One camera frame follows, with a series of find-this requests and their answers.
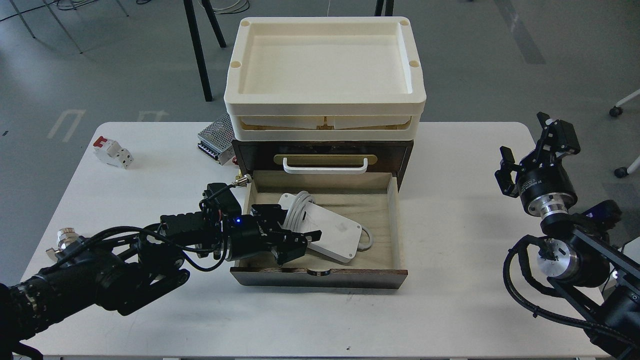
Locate grey chair legs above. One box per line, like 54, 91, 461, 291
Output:
7, 0, 131, 54

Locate white chair base casters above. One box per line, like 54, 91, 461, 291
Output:
608, 88, 640, 180

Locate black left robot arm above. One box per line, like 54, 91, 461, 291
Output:
1, 182, 322, 360

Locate white floor cable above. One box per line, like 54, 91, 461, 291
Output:
200, 0, 251, 15

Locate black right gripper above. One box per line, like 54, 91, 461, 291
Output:
494, 111, 581, 217

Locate white drawer handle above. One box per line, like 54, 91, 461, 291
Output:
282, 157, 369, 175

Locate open wooden drawer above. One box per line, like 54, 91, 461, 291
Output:
230, 171, 409, 289

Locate white charger with cable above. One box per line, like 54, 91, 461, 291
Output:
278, 191, 374, 264

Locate metal mesh power supply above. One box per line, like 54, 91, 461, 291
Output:
197, 113, 235, 166

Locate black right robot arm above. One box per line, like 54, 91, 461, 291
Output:
494, 112, 640, 360

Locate cream plastic tray top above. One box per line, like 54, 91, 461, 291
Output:
224, 16, 426, 142

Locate metal valve white cap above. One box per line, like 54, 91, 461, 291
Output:
45, 227, 80, 262

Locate white red circuit breaker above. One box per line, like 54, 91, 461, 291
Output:
93, 136, 134, 169

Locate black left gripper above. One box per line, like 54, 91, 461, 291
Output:
227, 203, 322, 266

